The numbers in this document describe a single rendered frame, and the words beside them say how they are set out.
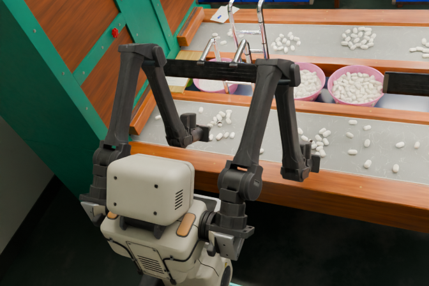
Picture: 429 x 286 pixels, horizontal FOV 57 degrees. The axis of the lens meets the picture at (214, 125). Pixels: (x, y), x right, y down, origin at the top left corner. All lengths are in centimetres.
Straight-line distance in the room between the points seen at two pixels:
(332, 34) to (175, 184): 156
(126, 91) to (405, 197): 108
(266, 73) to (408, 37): 128
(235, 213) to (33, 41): 91
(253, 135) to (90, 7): 96
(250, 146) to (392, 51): 129
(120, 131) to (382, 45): 149
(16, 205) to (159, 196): 195
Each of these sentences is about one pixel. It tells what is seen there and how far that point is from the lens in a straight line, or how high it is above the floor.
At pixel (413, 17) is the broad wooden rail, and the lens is 242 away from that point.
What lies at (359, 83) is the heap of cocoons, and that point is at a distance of 204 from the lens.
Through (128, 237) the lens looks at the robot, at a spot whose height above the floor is 123.
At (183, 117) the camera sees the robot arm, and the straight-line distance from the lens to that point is 157.
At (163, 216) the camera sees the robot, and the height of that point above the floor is 131.
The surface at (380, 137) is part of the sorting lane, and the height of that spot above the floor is 74.
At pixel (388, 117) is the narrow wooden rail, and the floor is 76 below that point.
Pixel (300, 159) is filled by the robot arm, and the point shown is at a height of 104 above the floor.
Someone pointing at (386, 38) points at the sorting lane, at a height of 74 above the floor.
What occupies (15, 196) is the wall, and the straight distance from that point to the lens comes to 286.
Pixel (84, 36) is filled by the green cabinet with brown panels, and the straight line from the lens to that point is 173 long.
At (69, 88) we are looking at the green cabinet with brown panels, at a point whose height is 125.
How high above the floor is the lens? 217
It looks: 47 degrees down
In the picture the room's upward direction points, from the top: 18 degrees counter-clockwise
